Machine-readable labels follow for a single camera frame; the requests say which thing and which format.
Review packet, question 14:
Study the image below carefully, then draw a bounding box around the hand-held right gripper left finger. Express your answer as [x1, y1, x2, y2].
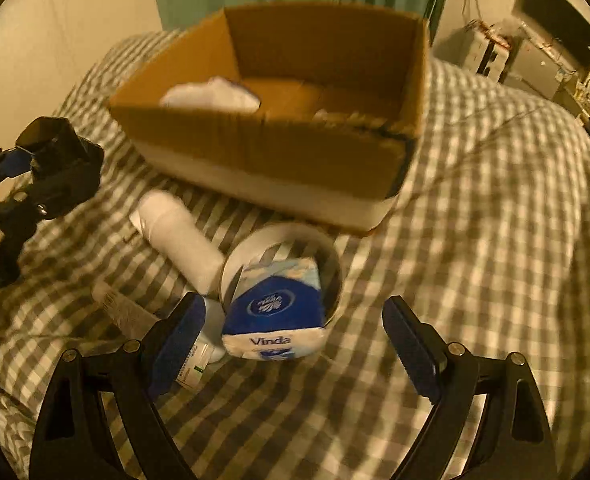
[29, 292, 208, 480]

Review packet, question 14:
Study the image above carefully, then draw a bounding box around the grey checked blanket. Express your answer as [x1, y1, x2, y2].
[0, 30, 590, 480]

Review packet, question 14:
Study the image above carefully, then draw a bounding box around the brown cardboard box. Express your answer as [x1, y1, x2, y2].
[108, 4, 432, 233]

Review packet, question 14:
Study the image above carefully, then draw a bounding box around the small white labelled bottle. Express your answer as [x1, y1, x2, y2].
[175, 296, 226, 391]

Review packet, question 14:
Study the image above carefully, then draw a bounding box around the white tape roll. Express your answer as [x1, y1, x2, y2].
[219, 224, 345, 331]

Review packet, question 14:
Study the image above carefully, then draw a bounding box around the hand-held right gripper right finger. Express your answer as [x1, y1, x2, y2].
[382, 296, 558, 480]

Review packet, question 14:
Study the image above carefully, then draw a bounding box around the white crumpled cloth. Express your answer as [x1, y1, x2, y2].
[160, 76, 262, 113]

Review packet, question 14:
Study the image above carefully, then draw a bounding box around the clear plastic tube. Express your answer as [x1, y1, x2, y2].
[91, 280, 162, 333]

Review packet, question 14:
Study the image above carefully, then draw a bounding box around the cluttered desk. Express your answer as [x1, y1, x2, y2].
[500, 35, 590, 116]

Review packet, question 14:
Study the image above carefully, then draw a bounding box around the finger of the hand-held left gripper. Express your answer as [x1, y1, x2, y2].
[5, 116, 105, 222]
[0, 149, 33, 203]

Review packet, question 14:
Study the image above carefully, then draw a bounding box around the pale plastic packet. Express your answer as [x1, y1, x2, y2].
[312, 107, 391, 132]

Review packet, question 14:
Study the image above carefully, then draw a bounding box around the blue and white tissue packet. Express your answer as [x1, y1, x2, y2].
[221, 256, 326, 361]

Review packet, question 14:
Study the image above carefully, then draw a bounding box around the black flat screen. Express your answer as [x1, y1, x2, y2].
[512, 0, 590, 68]

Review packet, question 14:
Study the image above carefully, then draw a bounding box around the white cylindrical bottle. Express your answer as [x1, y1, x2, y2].
[129, 191, 226, 296]

